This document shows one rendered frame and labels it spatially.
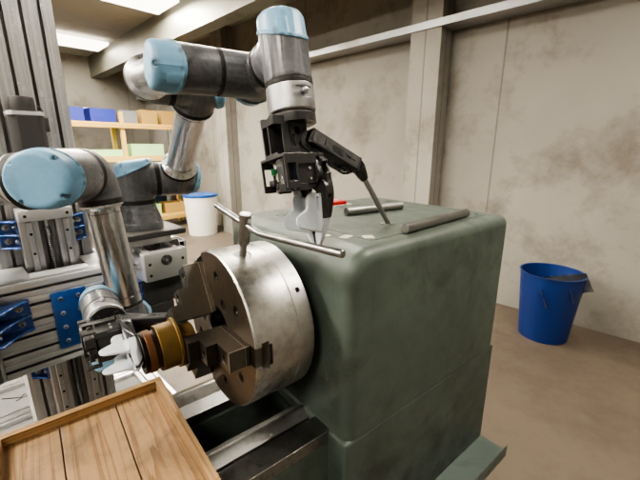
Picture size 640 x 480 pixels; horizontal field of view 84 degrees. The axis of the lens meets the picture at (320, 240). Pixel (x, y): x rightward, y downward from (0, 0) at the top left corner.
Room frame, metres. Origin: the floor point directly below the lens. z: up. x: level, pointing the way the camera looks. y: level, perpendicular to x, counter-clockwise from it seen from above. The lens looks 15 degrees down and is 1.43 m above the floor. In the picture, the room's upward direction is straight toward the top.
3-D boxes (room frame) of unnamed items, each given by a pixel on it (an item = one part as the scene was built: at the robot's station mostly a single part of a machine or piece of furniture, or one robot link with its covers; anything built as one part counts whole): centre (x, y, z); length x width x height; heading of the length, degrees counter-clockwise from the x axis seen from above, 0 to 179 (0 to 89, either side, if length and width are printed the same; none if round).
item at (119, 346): (0.54, 0.34, 1.10); 0.09 x 0.06 x 0.03; 38
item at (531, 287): (2.53, -1.78, 0.28); 0.49 x 0.45 x 0.57; 49
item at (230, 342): (0.56, 0.17, 1.08); 0.12 x 0.11 x 0.05; 39
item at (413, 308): (0.95, -0.13, 1.06); 0.59 x 0.48 x 0.39; 129
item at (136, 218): (1.21, 0.62, 1.21); 0.15 x 0.15 x 0.10
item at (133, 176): (1.21, 0.62, 1.33); 0.13 x 0.12 x 0.14; 124
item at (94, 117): (6.15, 3.35, 1.03); 2.21 x 0.60 x 2.06; 136
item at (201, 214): (5.99, 2.01, 0.34); 0.57 x 0.56 x 0.68; 136
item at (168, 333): (0.59, 0.28, 1.08); 0.09 x 0.09 x 0.09; 39
